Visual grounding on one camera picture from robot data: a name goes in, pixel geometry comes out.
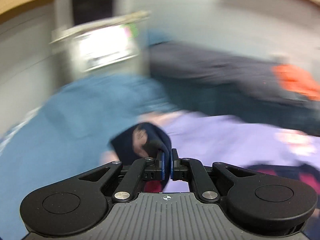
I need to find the navy cartoon mouse sweater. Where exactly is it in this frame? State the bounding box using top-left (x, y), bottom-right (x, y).
top-left (107, 122), bottom-right (320, 193)

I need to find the lilac floral bed sheet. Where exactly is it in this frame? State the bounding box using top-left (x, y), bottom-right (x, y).
top-left (138, 111), bottom-right (319, 192)

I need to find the teal blue blanket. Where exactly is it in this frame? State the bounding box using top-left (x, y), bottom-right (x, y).
top-left (1, 74), bottom-right (177, 239)

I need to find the grey quilt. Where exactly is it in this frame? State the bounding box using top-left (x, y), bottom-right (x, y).
top-left (149, 42), bottom-right (316, 108)

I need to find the orange cloth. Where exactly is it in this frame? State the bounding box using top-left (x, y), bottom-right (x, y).
top-left (272, 64), bottom-right (320, 101)

